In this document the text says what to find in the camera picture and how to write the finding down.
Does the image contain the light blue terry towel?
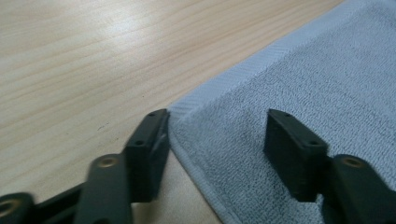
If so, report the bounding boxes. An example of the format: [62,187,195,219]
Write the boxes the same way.
[167,0,396,224]

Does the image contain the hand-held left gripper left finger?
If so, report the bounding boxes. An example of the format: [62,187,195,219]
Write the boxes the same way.
[121,108,171,203]

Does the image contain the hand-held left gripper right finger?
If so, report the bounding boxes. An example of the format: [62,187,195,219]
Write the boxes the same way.
[262,108,331,203]

